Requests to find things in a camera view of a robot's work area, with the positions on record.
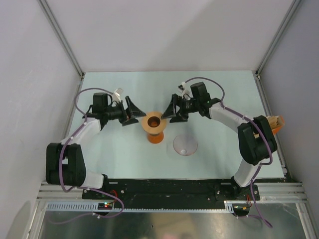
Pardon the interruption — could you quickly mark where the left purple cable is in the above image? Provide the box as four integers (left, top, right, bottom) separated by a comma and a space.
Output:
47, 87, 125, 225

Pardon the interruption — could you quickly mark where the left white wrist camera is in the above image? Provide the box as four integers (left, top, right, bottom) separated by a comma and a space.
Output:
112, 88, 124, 103

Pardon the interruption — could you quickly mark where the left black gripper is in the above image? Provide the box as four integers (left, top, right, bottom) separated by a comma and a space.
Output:
104, 96, 145, 126

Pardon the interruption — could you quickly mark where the aluminium frame post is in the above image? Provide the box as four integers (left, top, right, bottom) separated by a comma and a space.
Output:
255, 0, 304, 78
37, 0, 85, 80

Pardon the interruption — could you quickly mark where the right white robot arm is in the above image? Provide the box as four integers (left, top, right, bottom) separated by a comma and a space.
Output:
161, 82, 278, 200

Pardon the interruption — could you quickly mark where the orange glass carafe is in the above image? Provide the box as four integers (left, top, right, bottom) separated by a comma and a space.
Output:
147, 132, 164, 144

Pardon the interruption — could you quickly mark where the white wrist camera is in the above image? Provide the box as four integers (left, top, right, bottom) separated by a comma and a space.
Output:
112, 88, 124, 103
178, 82, 191, 100

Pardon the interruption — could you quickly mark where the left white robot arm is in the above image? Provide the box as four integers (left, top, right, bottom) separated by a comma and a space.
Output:
45, 92, 146, 199

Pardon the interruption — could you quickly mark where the purple cable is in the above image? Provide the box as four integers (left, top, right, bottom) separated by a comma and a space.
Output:
47, 87, 125, 225
181, 77, 274, 227

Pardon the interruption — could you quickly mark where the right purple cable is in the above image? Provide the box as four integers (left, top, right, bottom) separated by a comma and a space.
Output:
181, 77, 274, 227

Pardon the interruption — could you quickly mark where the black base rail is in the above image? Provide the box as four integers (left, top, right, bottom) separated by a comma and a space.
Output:
82, 179, 260, 209

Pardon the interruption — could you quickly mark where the orange filter holder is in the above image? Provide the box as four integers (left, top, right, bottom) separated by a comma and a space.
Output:
271, 115, 286, 135

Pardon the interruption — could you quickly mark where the right aluminium frame post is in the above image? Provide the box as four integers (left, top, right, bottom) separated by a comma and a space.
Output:
255, 0, 304, 78

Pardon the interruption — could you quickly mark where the clear glass dripper cone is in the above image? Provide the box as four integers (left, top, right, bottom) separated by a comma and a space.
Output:
173, 134, 198, 156

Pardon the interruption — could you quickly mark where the left aluminium frame post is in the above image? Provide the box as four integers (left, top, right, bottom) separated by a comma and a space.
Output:
37, 0, 85, 80

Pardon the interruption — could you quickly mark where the wooden dripper ring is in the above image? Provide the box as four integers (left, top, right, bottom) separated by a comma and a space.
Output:
141, 111, 168, 135

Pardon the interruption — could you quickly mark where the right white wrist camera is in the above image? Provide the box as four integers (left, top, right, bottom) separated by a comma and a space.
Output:
178, 82, 191, 100

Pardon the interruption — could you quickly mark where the white slotted cable duct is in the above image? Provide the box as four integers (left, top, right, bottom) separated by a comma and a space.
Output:
46, 201, 247, 213

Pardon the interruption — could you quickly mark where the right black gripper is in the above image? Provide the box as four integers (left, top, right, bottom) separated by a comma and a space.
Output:
161, 94, 200, 123

